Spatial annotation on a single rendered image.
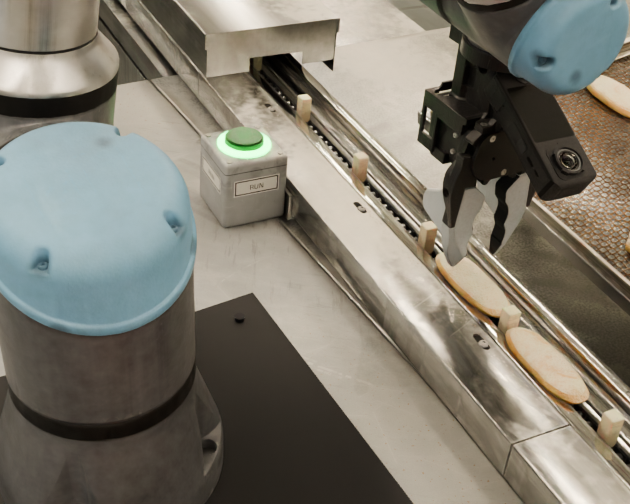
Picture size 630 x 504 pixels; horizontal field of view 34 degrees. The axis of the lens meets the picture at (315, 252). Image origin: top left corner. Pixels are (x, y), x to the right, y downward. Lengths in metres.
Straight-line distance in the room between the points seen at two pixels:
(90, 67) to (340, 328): 0.41
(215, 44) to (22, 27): 0.64
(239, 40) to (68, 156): 0.70
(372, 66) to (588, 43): 0.80
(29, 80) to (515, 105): 0.39
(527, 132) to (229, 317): 0.28
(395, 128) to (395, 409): 0.49
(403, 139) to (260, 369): 0.55
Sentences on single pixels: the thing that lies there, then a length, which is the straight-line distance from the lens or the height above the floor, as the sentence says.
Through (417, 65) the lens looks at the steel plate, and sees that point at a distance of 1.45.
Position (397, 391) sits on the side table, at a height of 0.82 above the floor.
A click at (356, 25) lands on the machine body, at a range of 1.56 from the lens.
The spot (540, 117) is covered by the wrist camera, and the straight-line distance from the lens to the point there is 0.85.
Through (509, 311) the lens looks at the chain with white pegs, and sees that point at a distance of 0.93.
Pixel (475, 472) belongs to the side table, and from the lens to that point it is 0.85.
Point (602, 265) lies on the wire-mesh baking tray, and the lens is 0.97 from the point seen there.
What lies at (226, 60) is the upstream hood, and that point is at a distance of 1.27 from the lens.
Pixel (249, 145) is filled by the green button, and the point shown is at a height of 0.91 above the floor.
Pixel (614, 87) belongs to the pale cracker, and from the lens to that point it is 1.21.
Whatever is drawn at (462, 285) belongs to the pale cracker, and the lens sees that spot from 0.96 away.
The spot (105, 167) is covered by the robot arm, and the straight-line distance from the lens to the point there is 0.58.
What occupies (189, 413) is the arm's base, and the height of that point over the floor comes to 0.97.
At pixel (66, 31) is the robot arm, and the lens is 0.63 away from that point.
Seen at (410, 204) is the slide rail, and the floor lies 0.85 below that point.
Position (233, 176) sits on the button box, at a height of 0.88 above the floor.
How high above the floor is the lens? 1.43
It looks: 36 degrees down
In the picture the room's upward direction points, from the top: 6 degrees clockwise
